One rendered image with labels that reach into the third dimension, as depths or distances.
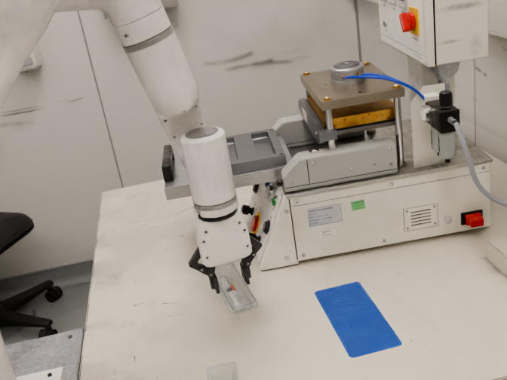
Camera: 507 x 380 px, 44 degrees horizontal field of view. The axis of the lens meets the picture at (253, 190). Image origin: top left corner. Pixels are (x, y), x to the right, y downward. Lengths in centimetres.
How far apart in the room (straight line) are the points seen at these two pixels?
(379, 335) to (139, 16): 70
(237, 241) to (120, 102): 174
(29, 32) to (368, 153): 74
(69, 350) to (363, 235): 67
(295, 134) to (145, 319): 60
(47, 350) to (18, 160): 172
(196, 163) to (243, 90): 178
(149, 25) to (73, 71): 181
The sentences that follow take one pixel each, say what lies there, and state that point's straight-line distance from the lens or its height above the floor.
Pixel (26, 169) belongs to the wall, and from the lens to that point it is 300.
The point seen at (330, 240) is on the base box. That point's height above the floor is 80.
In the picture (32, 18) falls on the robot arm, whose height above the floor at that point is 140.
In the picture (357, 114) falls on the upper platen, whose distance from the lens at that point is 140.
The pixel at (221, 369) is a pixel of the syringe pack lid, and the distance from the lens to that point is 114.
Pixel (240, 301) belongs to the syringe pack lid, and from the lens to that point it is 123.
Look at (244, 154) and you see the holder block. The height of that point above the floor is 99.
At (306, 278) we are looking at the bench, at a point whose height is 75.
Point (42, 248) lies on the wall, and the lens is 315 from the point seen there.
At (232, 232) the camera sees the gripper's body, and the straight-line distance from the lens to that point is 121.
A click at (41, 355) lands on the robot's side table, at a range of 137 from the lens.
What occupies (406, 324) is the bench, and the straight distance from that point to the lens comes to 123.
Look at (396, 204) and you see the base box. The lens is 142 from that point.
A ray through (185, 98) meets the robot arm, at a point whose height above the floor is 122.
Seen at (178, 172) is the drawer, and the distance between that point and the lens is 147.
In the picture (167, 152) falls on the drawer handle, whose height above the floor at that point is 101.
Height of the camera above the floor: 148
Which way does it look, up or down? 23 degrees down
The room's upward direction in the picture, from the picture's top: 9 degrees counter-clockwise
